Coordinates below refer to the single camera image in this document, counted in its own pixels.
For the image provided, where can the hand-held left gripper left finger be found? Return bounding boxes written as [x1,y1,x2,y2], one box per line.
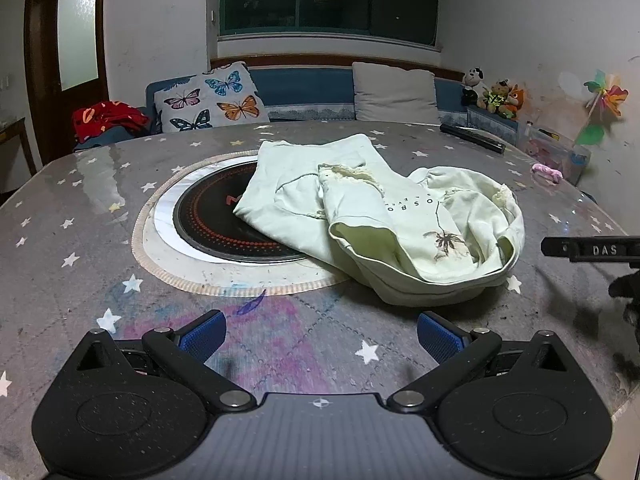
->
[75,310,256,413]

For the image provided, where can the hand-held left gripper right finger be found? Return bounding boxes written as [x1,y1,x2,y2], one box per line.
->
[386,311,566,413]

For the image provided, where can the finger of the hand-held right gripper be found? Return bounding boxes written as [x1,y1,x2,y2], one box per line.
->
[541,236,640,263]

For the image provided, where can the pale green shirt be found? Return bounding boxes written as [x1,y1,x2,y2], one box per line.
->
[233,133,526,307]

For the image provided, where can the person's right hand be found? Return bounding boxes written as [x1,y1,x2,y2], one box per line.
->
[608,271,640,351]

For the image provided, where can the clear plastic storage box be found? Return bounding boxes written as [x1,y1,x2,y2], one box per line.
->
[516,121,592,186]

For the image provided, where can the round black induction cooktop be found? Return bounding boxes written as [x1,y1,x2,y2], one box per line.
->
[175,162,308,263]

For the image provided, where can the colourful pinwheel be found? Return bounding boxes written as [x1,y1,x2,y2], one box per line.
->
[572,70,629,147]

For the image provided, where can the long black remote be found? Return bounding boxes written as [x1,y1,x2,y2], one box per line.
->
[439,123,507,154]

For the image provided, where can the orange plush toy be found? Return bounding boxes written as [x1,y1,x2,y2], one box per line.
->
[505,85,531,120]

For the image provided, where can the grey star-print tablecloth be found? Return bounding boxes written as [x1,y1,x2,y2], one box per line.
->
[0,121,640,461]

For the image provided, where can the panda plush toy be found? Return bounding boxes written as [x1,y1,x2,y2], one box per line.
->
[461,67,488,107]

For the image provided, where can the butterfly print pillow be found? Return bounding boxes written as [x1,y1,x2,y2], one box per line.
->
[153,61,271,134]

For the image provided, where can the red patterned cloth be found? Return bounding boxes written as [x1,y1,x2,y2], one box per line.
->
[72,101,151,144]

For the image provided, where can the plain grey pillow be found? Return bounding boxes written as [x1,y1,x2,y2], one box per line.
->
[351,62,442,126]

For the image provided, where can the blue sofa bench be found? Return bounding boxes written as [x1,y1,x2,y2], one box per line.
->
[75,55,521,153]

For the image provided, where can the small wooden side table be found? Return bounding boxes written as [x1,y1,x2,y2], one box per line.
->
[0,117,38,193]

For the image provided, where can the brown door with glass pane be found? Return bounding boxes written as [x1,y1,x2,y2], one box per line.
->
[24,0,110,166]

